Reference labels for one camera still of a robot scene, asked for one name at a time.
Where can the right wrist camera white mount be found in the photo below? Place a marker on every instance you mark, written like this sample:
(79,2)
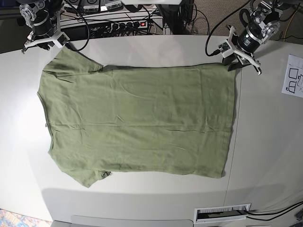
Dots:
(60,39)

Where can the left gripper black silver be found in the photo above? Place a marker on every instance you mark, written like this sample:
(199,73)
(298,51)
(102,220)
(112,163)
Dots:
(243,46)

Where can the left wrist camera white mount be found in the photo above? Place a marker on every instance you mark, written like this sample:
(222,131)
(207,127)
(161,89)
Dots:
(225,48)

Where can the white instruction paper sheet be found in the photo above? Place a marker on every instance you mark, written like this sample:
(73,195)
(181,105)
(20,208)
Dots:
(293,82)

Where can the black table leg column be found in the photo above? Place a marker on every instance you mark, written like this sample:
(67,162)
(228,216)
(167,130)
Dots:
(171,17)

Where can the white cable grommet tray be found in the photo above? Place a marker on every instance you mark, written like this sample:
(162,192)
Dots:
(221,214)

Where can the black power strip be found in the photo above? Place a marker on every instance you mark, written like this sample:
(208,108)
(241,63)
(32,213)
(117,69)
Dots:
(136,25)

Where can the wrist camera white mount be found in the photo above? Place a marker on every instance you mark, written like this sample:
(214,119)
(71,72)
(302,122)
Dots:
(225,48)
(60,39)

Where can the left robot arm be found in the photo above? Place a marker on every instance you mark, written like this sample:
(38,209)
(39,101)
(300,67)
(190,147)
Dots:
(260,24)

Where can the grey device boxes with labels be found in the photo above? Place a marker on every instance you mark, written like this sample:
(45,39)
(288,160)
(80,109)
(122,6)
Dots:
(92,6)

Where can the green T-shirt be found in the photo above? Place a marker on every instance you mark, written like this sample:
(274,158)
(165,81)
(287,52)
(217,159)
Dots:
(105,119)

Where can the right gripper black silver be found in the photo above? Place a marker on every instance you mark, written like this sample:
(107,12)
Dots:
(41,34)

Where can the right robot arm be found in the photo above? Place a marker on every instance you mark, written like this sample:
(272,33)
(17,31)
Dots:
(43,17)

